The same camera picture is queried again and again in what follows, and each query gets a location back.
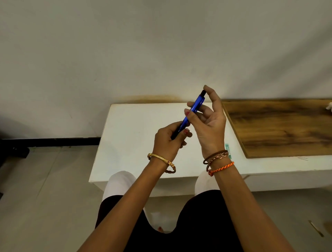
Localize blue mechanical pencil handled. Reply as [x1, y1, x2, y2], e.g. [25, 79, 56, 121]
[170, 89, 207, 141]

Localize small wooden stick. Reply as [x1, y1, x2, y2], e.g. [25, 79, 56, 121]
[308, 220, 325, 237]

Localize gold bangle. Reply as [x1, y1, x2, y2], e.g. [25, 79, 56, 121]
[147, 153, 177, 174]

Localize wooden board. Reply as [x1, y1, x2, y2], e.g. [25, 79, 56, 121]
[222, 98, 332, 159]

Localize person's left forearm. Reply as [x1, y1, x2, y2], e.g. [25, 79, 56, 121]
[77, 166, 169, 252]

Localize orange braided bracelet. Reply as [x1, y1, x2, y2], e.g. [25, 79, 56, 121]
[208, 161, 235, 177]

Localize brown band bracelet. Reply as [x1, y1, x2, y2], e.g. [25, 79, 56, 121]
[203, 150, 228, 165]

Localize white trousers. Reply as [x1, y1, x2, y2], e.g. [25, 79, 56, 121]
[102, 171, 221, 226]

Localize black tunic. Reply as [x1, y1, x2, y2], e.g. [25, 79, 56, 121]
[94, 190, 244, 252]

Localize black skirting strip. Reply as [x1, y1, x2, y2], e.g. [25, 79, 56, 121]
[0, 137, 102, 148]

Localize person's right hand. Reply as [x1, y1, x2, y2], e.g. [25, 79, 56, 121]
[184, 85, 227, 159]

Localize person's right forearm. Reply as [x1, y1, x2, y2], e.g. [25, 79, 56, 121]
[214, 169, 295, 252]

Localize person's left hand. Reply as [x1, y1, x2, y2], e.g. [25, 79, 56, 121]
[151, 120, 193, 164]

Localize copper wire bracelet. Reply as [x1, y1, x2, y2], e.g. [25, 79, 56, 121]
[206, 152, 229, 172]

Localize black object on floor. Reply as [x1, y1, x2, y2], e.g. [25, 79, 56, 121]
[0, 146, 30, 159]

